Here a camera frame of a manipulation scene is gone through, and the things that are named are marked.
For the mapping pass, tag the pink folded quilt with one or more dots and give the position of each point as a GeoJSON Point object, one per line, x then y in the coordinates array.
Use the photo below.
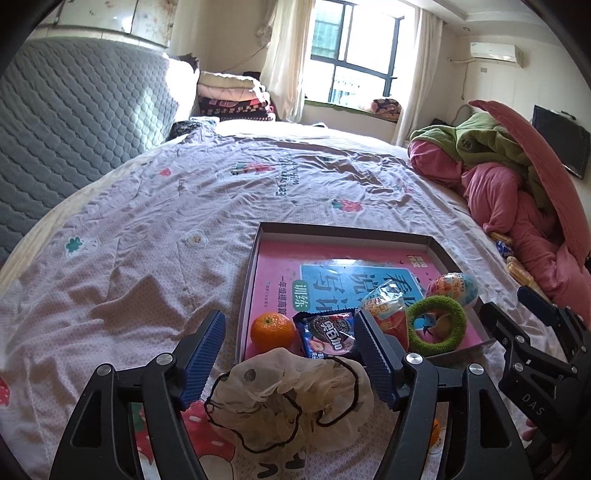
{"type": "Point", "coordinates": [235, 93]}

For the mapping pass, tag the orange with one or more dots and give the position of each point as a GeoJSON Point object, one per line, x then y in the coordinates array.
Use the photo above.
{"type": "Point", "coordinates": [272, 331]}
{"type": "Point", "coordinates": [435, 434]}

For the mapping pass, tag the blue and white toy egg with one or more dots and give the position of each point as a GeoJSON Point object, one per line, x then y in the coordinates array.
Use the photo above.
{"type": "Point", "coordinates": [450, 287]}

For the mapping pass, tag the folded patterned blanket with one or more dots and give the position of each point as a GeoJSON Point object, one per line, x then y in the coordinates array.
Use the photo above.
{"type": "Point", "coordinates": [387, 108]}

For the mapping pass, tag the green blanket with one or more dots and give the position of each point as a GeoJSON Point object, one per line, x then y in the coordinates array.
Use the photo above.
{"type": "Point", "coordinates": [485, 138]}

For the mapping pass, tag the orange snack packet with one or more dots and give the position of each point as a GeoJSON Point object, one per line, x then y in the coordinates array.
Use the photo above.
{"type": "Point", "coordinates": [502, 237]}

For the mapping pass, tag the pink box lid tray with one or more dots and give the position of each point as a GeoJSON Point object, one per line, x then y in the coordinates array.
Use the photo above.
{"type": "Point", "coordinates": [249, 295]}

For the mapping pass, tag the dark checked folded blanket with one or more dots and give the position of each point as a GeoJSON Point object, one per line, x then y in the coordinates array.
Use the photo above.
{"type": "Point", "coordinates": [235, 110]}

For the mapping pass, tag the white air conditioner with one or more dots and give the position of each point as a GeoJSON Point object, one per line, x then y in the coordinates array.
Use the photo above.
{"type": "Point", "coordinates": [494, 51]}

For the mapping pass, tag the cream folded quilt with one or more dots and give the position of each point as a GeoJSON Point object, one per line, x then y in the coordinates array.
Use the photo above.
{"type": "Point", "coordinates": [228, 79]}

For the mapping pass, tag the grey quilted headboard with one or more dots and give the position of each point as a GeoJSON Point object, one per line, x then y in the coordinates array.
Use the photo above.
{"type": "Point", "coordinates": [69, 115]}

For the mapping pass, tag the walnut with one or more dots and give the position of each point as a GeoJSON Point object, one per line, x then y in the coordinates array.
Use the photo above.
{"type": "Point", "coordinates": [444, 326]}

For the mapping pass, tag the pink book with blue label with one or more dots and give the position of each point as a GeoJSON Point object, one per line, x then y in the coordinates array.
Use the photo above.
{"type": "Point", "coordinates": [281, 267]}

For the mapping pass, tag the cream curtain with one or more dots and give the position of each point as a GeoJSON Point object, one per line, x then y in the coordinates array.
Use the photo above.
{"type": "Point", "coordinates": [286, 60]}
{"type": "Point", "coordinates": [415, 78]}

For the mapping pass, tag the black flat television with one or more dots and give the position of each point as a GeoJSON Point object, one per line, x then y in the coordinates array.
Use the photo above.
{"type": "Point", "coordinates": [561, 138]}

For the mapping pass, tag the blue candy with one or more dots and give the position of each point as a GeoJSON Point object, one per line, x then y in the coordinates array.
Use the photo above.
{"type": "Point", "coordinates": [505, 249]}

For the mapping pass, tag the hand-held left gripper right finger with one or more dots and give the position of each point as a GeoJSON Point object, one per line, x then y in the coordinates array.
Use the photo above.
{"type": "Point", "coordinates": [376, 360]}

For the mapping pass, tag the blue cookie packet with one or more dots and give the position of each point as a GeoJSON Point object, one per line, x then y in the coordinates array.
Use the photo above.
{"type": "Point", "coordinates": [328, 334]}

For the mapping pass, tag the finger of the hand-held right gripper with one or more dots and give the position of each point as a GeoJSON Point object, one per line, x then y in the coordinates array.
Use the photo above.
{"type": "Point", "coordinates": [501, 325]}
{"type": "Point", "coordinates": [535, 302]}

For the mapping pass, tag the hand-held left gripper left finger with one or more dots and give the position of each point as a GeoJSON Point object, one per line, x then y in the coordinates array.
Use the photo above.
{"type": "Point", "coordinates": [201, 364]}

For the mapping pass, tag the white pillow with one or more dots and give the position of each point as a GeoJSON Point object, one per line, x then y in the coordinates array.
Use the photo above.
{"type": "Point", "coordinates": [182, 85]}

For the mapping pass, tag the white painted wall cabinet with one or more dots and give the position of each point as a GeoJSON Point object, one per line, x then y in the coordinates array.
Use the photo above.
{"type": "Point", "coordinates": [106, 21]}

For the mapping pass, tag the yellow snack packet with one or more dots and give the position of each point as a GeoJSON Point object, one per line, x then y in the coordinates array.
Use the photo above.
{"type": "Point", "coordinates": [521, 272]}

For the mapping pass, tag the person's right hand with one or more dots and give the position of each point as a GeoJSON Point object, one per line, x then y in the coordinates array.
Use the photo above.
{"type": "Point", "coordinates": [529, 429]}

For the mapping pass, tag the window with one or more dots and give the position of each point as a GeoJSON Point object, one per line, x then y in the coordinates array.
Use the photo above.
{"type": "Point", "coordinates": [364, 41]}

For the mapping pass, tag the clear toy egg packet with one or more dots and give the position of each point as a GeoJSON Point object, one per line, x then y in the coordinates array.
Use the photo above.
{"type": "Point", "coordinates": [385, 307]}

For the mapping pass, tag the dark patterned cloth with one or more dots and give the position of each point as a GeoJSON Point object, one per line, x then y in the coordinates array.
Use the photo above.
{"type": "Point", "coordinates": [194, 127]}

